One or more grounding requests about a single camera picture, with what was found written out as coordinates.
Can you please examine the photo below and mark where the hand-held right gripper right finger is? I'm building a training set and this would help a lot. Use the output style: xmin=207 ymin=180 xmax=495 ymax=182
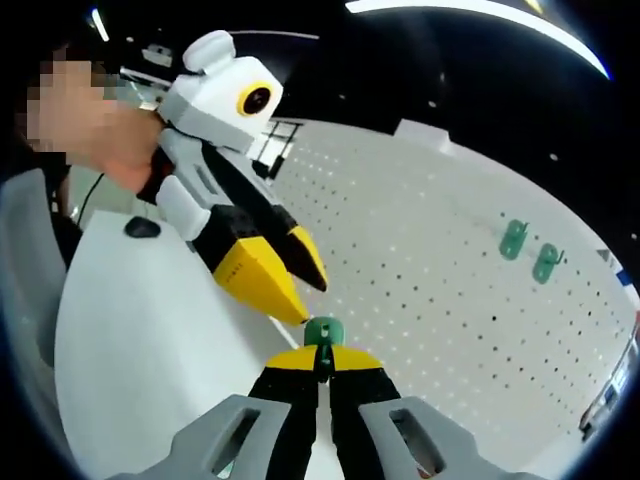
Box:
xmin=328 ymin=348 xmax=549 ymax=480

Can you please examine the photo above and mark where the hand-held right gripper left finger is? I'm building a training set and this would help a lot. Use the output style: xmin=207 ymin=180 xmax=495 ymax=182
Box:
xmin=107 ymin=348 xmax=322 ymax=480

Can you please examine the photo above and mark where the green hook assembly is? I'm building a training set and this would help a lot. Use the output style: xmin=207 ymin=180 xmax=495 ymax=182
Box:
xmin=499 ymin=217 xmax=532 ymax=260
xmin=303 ymin=315 xmax=348 ymax=384
xmin=531 ymin=242 xmax=567 ymax=285

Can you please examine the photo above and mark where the white perforated mounting plate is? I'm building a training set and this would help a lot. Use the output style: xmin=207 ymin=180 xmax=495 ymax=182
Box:
xmin=269 ymin=118 xmax=640 ymax=444

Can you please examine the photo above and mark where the person's left hand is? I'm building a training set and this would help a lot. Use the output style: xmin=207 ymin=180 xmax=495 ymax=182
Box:
xmin=67 ymin=105 xmax=165 ymax=195

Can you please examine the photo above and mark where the black oval object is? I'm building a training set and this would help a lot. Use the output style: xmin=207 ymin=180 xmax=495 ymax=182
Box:
xmin=124 ymin=216 xmax=163 ymax=240

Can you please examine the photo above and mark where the white cabinet block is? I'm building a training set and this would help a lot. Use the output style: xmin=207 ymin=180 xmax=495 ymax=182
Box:
xmin=393 ymin=118 xmax=447 ymax=152

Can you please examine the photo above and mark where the long white ceiling light strip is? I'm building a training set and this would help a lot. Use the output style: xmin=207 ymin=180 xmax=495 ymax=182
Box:
xmin=344 ymin=0 xmax=612 ymax=80

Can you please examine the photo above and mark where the black metal rack frame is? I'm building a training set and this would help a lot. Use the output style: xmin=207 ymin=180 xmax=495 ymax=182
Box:
xmin=251 ymin=118 xmax=302 ymax=180

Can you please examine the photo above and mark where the thin black cable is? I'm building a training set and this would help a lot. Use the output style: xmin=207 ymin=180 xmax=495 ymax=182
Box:
xmin=73 ymin=171 xmax=107 ymax=227

